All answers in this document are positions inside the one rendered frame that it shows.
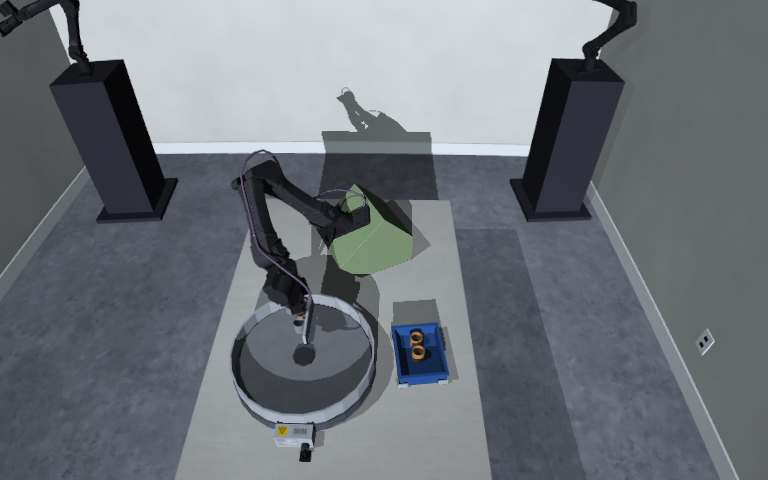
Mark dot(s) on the blue open crate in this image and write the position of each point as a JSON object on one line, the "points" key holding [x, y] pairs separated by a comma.
{"points": [[433, 360]]}

